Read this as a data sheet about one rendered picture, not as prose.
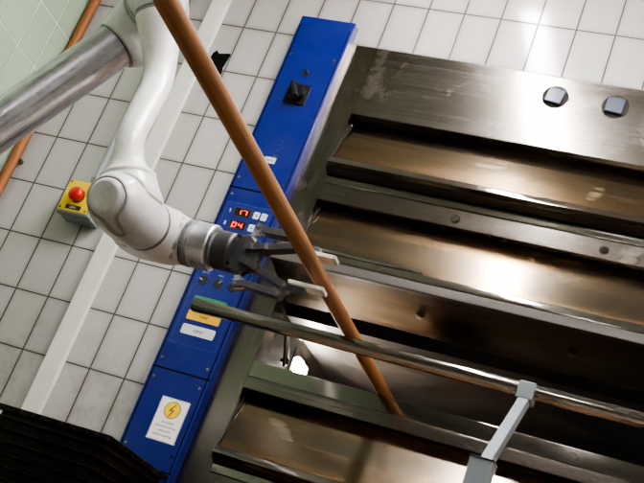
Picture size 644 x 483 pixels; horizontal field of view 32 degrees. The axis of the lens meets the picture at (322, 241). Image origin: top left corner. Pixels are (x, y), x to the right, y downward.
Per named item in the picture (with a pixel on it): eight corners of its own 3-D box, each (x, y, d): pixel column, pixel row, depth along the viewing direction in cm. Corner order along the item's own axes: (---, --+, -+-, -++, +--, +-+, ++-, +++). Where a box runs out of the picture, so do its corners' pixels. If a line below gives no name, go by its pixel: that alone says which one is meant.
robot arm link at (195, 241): (189, 274, 218) (216, 281, 215) (172, 253, 210) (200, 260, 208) (206, 233, 221) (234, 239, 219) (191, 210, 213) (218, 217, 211)
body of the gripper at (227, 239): (230, 238, 218) (274, 248, 215) (214, 277, 215) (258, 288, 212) (218, 219, 212) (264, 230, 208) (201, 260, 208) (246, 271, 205)
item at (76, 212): (65, 221, 303) (81, 190, 306) (98, 229, 299) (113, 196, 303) (54, 209, 296) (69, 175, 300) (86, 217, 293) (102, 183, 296)
